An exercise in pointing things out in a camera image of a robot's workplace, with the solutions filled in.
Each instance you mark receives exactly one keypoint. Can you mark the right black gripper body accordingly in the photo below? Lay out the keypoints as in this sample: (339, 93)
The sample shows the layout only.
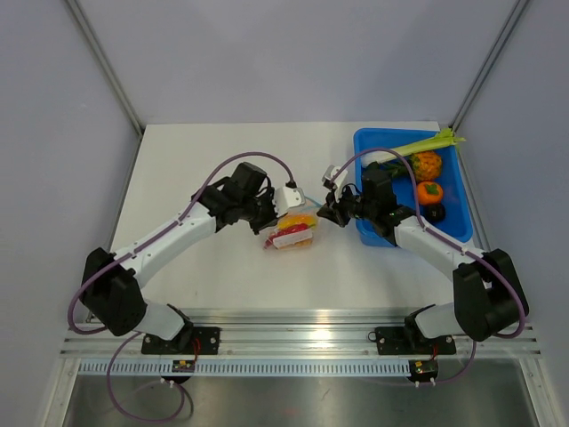
(356, 206)

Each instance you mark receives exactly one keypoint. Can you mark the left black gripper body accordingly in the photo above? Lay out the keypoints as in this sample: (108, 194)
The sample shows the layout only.
(260, 212)

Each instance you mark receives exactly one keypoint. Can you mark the yellow mango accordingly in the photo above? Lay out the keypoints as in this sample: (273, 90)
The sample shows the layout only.
(296, 219)

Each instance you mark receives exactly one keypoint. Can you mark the clear zip top bag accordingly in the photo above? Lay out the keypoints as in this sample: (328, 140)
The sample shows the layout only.
(311, 206)

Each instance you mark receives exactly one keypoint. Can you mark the red chili pepper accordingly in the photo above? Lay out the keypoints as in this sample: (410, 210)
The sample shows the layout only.
(289, 237)

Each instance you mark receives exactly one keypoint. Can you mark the blue plastic tray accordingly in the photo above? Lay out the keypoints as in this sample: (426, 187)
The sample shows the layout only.
(457, 222)

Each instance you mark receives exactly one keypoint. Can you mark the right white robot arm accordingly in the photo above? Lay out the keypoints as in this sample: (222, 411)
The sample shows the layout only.
(487, 294)

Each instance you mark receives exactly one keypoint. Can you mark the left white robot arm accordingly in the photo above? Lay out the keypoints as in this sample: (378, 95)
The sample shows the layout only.
(113, 281)

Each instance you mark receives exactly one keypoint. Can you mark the orange persimmon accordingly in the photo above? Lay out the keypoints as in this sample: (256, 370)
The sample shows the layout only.
(429, 193)

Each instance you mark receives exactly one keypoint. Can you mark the dark purple fruit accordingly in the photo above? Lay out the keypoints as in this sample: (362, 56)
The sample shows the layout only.
(435, 213)

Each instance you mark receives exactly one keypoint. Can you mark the orange toy pineapple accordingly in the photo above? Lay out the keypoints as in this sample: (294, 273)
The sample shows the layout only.
(426, 166)

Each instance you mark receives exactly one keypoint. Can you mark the green celery stalk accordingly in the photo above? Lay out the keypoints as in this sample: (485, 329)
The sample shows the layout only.
(413, 147)

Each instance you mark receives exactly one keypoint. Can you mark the right circuit board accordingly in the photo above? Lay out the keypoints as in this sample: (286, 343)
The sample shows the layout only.
(423, 370)

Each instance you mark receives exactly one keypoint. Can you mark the circuit board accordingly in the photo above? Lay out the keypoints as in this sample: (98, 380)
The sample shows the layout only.
(183, 366)
(423, 370)

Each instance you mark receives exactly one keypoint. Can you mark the left circuit board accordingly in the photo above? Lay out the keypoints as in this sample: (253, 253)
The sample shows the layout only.
(183, 366)

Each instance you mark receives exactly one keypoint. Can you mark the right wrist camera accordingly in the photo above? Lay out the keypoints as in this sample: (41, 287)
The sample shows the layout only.
(334, 177)

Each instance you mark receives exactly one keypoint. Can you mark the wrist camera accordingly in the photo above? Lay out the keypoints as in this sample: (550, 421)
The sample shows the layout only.
(286, 198)
(334, 177)

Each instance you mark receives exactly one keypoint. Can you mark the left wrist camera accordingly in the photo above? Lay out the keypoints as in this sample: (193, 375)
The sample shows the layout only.
(286, 198)

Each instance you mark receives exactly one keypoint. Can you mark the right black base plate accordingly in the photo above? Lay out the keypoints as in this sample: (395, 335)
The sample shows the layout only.
(400, 340)

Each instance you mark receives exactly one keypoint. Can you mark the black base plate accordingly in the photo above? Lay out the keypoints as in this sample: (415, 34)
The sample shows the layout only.
(400, 340)
(203, 340)

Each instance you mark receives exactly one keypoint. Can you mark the right aluminium frame post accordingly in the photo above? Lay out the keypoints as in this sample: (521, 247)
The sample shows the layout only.
(496, 50)

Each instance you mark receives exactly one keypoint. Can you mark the aluminium frame post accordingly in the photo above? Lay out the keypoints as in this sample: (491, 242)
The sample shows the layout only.
(94, 46)
(496, 50)

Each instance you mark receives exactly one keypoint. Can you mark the aluminium mounting rail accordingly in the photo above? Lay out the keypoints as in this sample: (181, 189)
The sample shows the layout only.
(298, 334)

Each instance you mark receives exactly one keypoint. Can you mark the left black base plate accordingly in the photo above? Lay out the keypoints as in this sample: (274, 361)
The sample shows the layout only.
(203, 340)

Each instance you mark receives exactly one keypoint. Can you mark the white slotted cable duct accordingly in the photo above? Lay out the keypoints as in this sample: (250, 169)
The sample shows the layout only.
(253, 368)

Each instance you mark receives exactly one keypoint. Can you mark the left aluminium frame post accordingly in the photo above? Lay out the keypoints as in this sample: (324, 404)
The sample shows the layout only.
(94, 46)

